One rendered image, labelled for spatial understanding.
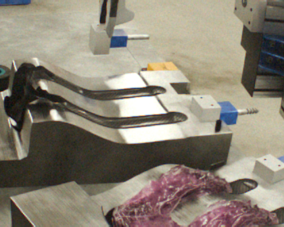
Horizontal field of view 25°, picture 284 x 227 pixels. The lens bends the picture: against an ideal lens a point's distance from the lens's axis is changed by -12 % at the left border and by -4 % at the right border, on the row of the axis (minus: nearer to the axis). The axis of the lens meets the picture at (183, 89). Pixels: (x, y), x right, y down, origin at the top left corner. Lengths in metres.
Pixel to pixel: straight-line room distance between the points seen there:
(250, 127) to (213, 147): 1.98
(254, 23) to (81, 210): 0.89
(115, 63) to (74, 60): 0.11
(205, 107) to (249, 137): 1.88
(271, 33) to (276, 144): 1.44
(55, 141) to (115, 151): 0.11
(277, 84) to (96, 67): 0.47
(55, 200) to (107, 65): 0.75
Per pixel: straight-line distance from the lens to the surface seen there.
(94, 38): 1.42
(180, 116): 1.24
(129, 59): 1.67
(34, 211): 0.91
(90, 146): 1.13
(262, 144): 3.05
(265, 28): 1.68
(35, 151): 1.11
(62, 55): 1.67
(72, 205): 0.92
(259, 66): 1.72
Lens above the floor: 1.46
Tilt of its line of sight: 25 degrees down
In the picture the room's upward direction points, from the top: 8 degrees clockwise
